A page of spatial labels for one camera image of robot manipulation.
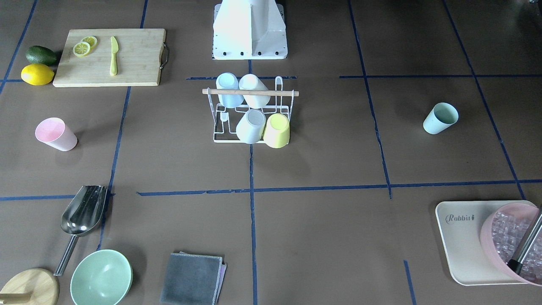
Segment mint green cup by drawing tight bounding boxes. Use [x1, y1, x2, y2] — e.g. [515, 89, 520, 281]
[423, 103, 459, 135]

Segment pink cup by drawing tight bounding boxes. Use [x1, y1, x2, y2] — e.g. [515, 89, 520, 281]
[35, 117, 78, 151]

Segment yellow cup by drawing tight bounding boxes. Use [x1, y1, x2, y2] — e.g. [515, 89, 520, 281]
[263, 113, 290, 149]

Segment grey cup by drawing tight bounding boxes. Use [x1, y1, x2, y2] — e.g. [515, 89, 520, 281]
[236, 109, 266, 144]

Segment white cup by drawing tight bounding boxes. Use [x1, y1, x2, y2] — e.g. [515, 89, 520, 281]
[239, 74, 271, 109]

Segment light blue cup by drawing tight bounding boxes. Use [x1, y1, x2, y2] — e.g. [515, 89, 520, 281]
[216, 72, 245, 108]

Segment grey folded cloth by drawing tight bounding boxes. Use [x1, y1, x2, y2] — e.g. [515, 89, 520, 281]
[160, 252, 227, 305]

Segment bamboo cutting board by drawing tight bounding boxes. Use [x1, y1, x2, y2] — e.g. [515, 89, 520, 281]
[53, 28, 166, 88]

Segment metal scoop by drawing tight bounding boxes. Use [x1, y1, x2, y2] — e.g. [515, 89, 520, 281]
[53, 185, 107, 277]

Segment beige rabbit tray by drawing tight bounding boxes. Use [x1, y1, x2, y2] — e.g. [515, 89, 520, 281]
[435, 200, 538, 286]

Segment mint green bowl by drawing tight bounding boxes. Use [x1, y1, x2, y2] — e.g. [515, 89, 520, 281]
[70, 250, 133, 305]

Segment lemon slice back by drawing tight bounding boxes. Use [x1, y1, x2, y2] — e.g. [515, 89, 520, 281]
[81, 36, 98, 50]

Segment lemon slice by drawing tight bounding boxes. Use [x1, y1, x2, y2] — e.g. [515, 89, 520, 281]
[81, 36, 98, 50]
[73, 41, 91, 57]

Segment lemon slice front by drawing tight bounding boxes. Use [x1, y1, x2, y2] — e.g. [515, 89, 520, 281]
[73, 41, 91, 57]

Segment pink bowl with ice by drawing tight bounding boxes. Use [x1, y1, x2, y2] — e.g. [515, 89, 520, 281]
[480, 202, 541, 286]

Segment yellow lemon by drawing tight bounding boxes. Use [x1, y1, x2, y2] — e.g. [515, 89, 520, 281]
[21, 64, 55, 86]

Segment green avocado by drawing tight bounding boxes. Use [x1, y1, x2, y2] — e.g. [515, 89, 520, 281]
[25, 46, 57, 67]

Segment wooden mug tree stand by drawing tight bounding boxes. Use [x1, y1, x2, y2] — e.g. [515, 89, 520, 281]
[0, 268, 59, 305]

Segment metal tongs black tip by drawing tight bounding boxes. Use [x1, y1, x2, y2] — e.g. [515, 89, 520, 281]
[507, 207, 542, 275]

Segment white wire cup rack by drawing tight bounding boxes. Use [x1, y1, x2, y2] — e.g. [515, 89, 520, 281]
[202, 73, 299, 144]

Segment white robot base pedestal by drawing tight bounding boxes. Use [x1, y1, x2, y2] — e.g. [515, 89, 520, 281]
[212, 0, 288, 60]

